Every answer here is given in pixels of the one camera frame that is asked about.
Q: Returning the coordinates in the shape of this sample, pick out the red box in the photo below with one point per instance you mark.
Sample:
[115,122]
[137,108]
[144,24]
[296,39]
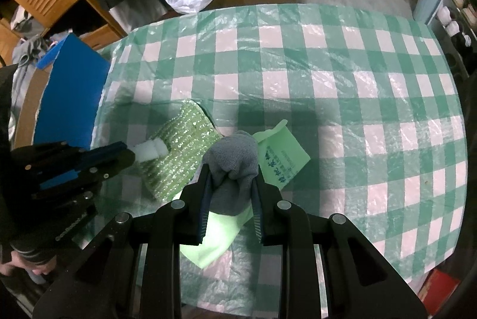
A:
[441,285]

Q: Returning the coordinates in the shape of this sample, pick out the person's left hand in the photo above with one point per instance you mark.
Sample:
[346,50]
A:
[26,268]

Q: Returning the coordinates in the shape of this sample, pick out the person's left forearm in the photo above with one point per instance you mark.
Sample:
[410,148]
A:
[31,253]

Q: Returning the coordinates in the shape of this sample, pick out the grey sock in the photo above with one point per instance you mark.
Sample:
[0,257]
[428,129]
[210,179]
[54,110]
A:
[233,155]

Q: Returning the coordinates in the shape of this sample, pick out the grey printed garment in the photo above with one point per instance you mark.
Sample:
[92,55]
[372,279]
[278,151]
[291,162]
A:
[29,47]

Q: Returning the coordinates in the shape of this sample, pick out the group of shoes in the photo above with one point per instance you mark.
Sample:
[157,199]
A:
[452,26]

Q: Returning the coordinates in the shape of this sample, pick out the green checkered tablecloth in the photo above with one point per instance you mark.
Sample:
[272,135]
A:
[335,88]

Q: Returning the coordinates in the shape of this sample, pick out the light green plastic bag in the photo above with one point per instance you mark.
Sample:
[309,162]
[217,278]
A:
[283,155]

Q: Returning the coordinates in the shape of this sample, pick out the grey shoe rack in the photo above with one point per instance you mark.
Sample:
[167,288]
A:
[460,54]

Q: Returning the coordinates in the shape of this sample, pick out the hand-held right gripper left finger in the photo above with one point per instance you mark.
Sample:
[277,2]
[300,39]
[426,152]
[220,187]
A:
[204,199]

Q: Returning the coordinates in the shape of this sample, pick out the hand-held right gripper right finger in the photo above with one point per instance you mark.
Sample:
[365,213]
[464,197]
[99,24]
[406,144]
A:
[257,207]

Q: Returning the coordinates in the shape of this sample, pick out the blue-rimmed cardboard shoe box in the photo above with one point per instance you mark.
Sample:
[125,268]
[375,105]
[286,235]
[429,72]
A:
[70,91]

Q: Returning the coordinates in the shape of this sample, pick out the wooden drawer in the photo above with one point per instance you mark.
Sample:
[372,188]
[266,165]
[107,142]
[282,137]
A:
[102,35]

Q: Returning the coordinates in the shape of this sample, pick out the green sparkly knit cloth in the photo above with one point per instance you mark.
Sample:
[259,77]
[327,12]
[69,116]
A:
[179,147]

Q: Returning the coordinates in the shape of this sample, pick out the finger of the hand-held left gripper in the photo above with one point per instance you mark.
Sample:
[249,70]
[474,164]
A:
[115,161]
[106,150]

